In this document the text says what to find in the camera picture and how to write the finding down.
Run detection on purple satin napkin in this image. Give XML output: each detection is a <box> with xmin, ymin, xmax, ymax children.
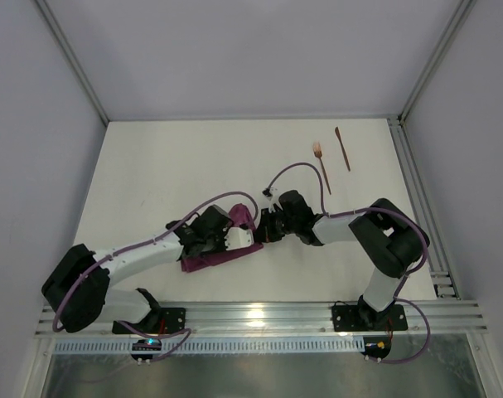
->
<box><xmin>181</xmin><ymin>204</ymin><xmax>264</xmax><ymax>273</ymax></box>

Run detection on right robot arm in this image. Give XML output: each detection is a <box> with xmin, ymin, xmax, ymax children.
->
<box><xmin>254</xmin><ymin>190</ymin><xmax>430</xmax><ymax>332</ymax></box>

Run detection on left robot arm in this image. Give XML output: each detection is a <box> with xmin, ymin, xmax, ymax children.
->
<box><xmin>41</xmin><ymin>205</ymin><xmax>234</xmax><ymax>333</ymax></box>

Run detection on copper fork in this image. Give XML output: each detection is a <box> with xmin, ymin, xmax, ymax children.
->
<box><xmin>312</xmin><ymin>141</ymin><xmax>331</xmax><ymax>194</ymax></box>

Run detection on copper knife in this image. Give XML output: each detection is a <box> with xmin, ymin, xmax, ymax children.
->
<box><xmin>335</xmin><ymin>126</ymin><xmax>351</xmax><ymax>172</ymax></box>

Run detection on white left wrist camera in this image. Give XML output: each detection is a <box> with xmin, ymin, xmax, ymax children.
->
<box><xmin>225</xmin><ymin>226</ymin><xmax>254</xmax><ymax>250</ymax></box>

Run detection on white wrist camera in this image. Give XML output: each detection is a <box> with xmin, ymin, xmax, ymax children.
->
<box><xmin>225</xmin><ymin>226</ymin><xmax>254</xmax><ymax>250</ymax></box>
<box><xmin>262</xmin><ymin>187</ymin><xmax>278</xmax><ymax>213</ymax></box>

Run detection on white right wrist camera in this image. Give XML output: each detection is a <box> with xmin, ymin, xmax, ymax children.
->
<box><xmin>262</xmin><ymin>187</ymin><xmax>278</xmax><ymax>213</ymax></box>

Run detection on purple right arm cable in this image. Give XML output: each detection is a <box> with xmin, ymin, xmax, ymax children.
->
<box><xmin>267</xmin><ymin>163</ymin><xmax>433</xmax><ymax>366</ymax></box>

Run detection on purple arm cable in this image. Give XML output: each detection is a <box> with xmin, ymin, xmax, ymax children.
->
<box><xmin>267</xmin><ymin>163</ymin><xmax>433</xmax><ymax>366</ymax></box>
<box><xmin>51</xmin><ymin>190</ymin><xmax>260</xmax><ymax>364</ymax></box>

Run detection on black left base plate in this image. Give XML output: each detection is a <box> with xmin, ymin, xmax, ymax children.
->
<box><xmin>130</xmin><ymin>308</ymin><xmax>186</xmax><ymax>335</ymax></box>

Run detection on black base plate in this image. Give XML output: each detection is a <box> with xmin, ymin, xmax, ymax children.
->
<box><xmin>130</xmin><ymin>308</ymin><xmax>186</xmax><ymax>335</ymax></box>
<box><xmin>331</xmin><ymin>302</ymin><xmax>409</xmax><ymax>332</ymax></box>

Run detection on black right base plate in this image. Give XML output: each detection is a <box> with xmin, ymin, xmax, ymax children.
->
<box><xmin>331</xmin><ymin>302</ymin><xmax>409</xmax><ymax>332</ymax></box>

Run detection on slotted grey cable duct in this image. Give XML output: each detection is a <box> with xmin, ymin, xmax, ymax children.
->
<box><xmin>53</xmin><ymin>335</ymin><xmax>365</xmax><ymax>355</ymax></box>

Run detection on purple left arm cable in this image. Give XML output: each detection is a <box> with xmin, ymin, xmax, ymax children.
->
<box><xmin>51</xmin><ymin>190</ymin><xmax>260</xmax><ymax>364</ymax></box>

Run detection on aluminium right side rail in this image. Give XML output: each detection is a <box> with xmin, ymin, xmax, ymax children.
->
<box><xmin>387</xmin><ymin>116</ymin><xmax>461</xmax><ymax>300</ymax></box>

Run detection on aluminium rail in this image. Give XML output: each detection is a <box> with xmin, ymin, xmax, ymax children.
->
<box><xmin>387</xmin><ymin>116</ymin><xmax>461</xmax><ymax>300</ymax></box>
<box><xmin>33</xmin><ymin>300</ymin><xmax>491</xmax><ymax>339</ymax></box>

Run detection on aluminium front rail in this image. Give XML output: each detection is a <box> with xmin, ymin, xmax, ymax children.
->
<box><xmin>33</xmin><ymin>300</ymin><xmax>491</xmax><ymax>339</ymax></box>

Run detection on aluminium left corner post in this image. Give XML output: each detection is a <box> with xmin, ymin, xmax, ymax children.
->
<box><xmin>32</xmin><ymin>0</ymin><xmax>110</xmax><ymax>127</ymax></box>

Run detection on aluminium corner post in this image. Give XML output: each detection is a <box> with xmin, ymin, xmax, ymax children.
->
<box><xmin>32</xmin><ymin>0</ymin><xmax>110</xmax><ymax>127</ymax></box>
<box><xmin>398</xmin><ymin>0</ymin><xmax>476</xmax><ymax>124</ymax></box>

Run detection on aluminium right corner post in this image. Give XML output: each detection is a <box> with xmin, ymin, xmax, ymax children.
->
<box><xmin>398</xmin><ymin>0</ymin><xmax>476</xmax><ymax>124</ymax></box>

